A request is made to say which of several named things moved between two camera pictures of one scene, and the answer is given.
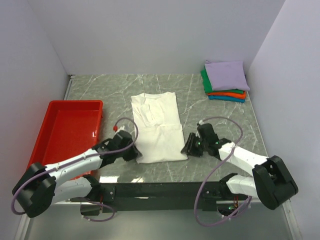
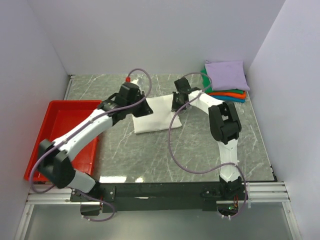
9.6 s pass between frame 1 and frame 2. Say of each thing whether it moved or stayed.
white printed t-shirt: moved
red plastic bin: stayed
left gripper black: moved
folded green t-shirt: stayed
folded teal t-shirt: stayed
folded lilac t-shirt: stayed
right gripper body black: moved
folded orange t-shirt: stayed
